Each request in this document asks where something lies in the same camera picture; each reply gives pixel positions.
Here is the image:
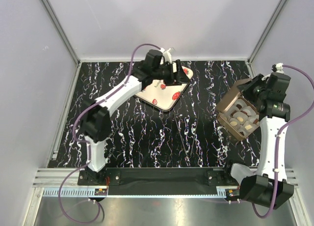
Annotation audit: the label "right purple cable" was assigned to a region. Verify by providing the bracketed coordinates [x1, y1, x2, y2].
[252, 65, 314, 218]

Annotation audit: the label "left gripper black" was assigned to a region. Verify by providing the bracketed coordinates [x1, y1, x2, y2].
[152, 59, 190, 86]

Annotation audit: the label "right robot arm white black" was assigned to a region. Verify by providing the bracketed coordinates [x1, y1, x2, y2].
[223, 72, 294, 211]

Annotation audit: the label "strawberry pattern white tray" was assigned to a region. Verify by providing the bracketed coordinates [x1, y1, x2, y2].
[135, 80, 189, 112]

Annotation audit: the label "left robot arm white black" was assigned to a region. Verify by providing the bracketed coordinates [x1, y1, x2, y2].
[79, 49, 190, 185]

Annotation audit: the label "brown tin box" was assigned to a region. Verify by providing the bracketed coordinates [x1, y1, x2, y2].
[217, 97, 260, 141]

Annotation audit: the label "brown tin lid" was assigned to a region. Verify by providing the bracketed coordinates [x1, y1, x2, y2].
[216, 79, 251, 113]

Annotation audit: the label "purple cable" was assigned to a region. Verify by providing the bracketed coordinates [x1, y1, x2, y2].
[252, 65, 314, 218]
[58, 43, 165, 223]

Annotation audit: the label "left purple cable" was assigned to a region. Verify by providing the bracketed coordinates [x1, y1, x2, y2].
[58, 43, 165, 223]

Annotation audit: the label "black metal tongs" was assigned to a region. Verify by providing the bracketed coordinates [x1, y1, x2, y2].
[174, 112, 199, 166]

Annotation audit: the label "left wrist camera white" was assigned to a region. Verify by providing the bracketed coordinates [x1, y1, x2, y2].
[159, 48, 174, 64]

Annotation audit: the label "aluminium frame rail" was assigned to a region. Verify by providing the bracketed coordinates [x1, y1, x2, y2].
[32, 168, 79, 187]

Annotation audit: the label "white cable duct left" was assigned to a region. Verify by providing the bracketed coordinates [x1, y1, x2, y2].
[43, 188, 107, 198]

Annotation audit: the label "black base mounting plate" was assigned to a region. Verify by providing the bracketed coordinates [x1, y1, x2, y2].
[78, 167, 238, 186]

